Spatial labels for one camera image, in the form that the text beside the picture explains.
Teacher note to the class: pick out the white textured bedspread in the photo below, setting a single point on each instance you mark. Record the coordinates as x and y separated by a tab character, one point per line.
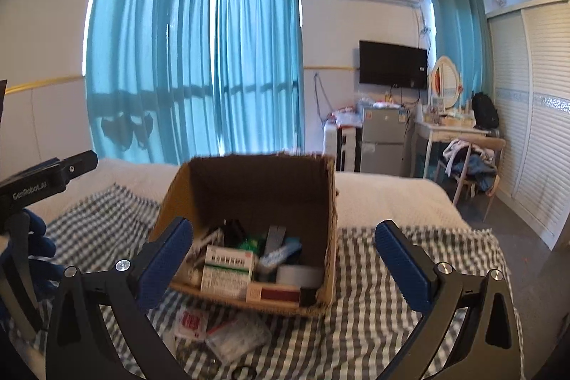
392	202

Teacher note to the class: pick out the red brown box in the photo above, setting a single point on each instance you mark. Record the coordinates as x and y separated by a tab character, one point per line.
276	293

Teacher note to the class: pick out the clear plastic packet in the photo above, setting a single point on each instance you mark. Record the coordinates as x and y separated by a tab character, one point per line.
240	335

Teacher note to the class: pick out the grey tape roll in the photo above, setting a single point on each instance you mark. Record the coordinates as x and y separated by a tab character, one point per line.
298	273

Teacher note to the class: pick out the person's left hand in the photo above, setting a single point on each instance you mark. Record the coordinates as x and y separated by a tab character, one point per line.
42	251

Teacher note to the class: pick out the clear bag with red print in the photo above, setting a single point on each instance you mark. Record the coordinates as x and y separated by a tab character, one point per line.
190	322

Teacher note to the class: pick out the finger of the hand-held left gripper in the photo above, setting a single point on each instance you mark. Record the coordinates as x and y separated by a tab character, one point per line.
78	166

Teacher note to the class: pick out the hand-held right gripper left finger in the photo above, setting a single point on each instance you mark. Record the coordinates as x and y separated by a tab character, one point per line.
164	264

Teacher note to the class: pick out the pile of plastic packages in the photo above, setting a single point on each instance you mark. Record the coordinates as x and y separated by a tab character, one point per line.
349	115

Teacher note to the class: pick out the black white tower appliance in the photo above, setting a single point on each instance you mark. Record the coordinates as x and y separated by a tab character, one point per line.
349	148

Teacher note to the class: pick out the grey remote control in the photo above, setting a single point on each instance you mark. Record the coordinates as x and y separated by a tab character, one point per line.
276	240

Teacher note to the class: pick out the grey mini fridge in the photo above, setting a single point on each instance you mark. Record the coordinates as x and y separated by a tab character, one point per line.
380	139

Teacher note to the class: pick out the black backpack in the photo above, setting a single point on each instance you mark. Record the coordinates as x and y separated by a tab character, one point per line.
484	110

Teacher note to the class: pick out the white dressing table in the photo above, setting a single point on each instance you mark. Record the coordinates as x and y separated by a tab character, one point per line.
445	134

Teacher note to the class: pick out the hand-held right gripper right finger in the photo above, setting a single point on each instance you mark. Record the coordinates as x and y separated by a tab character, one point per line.
403	268

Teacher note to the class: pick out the white louvred wardrobe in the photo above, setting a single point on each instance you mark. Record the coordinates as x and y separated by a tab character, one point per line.
534	117

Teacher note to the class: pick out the oval white vanity mirror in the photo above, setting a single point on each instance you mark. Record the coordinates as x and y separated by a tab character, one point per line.
446	81

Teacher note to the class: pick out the checkered blanket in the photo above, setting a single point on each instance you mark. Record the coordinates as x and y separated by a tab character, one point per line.
356	340

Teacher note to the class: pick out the blue white tube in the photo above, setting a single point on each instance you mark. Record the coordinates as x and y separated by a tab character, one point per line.
280	255

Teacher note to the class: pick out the pile of clothes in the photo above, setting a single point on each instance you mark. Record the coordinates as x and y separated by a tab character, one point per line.
467	166

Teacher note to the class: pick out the blue curtain beside wardrobe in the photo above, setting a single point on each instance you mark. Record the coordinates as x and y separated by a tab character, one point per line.
454	19

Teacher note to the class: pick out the brown cardboard box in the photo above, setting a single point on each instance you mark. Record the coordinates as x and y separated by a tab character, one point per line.
267	193

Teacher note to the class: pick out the narrow blue window curtain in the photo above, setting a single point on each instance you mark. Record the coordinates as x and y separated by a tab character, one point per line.
258	50

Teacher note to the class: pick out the white air purifier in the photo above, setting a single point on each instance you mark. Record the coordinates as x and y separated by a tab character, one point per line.
331	144

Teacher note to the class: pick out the wide blue window curtain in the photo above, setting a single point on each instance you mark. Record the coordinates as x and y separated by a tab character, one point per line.
147	50

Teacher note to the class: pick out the wooden chair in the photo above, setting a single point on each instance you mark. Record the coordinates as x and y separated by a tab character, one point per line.
494	146

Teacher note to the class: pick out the black wall television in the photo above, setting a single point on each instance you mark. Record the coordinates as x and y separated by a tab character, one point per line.
392	64

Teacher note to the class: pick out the green white medicine box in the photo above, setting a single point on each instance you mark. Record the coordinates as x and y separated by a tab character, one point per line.
227	273

